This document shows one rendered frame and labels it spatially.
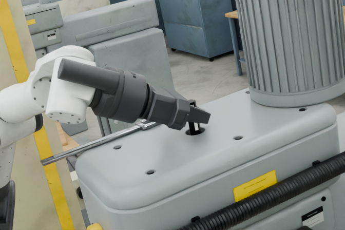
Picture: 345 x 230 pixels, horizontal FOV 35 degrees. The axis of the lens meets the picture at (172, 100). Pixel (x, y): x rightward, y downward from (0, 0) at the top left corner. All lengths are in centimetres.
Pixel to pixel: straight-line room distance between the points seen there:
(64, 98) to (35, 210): 201
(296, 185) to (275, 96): 18
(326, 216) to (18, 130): 63
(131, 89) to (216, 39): 757
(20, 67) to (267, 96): 176
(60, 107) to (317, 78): 47
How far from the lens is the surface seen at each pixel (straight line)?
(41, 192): 285
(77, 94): 90
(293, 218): 106
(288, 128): 98
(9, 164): 124
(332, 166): 102
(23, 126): 113
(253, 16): 102
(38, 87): 99
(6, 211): 134
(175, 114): 93
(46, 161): 103
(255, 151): 94
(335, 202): 114
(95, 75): 88
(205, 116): 100
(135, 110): 93
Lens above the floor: 228
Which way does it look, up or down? 19 degrees down
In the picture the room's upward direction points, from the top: 12 degrees counter-clockwise
